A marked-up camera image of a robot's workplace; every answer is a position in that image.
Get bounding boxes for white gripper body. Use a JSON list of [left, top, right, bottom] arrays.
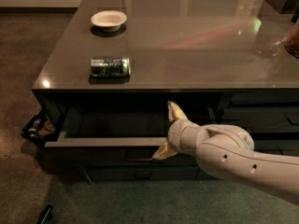
[[167, 119, 207, 156]]

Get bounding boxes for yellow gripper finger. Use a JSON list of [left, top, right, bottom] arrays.
[[167, 101, 187, 122], [152, 142, 178, 160]]

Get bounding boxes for grey top drawer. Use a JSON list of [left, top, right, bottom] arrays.
[[43, 105, 200, 168]]

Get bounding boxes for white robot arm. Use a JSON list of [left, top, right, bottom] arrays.
[[153, 101, 299, 205]]

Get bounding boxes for left bottom drawer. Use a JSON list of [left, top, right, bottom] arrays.
[[87, 166, 198, 181]]

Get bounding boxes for dark grey drawer cabinet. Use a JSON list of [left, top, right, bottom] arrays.
[[31, 0, 299, 185]]

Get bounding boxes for right upper drawer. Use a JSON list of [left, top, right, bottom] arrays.
[[220, 106, 299, 133]]

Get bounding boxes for right middle drawer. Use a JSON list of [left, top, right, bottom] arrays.
[[254, 140, 299, 157]]

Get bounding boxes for green soda can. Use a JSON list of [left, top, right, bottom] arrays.
[[90, 56, 131, 77]]

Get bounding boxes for white bowl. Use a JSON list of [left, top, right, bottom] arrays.
[[91, 10, 127, 32]]

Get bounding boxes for black floor bin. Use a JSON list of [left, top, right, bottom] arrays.
[[21, 109, 56, 147]]

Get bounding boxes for black object on floor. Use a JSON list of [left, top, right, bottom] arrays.
[[36, 204, 52, 224]]

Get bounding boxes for glass jar with snacks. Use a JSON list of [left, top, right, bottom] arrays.
[[284, 21, 299, 59]]

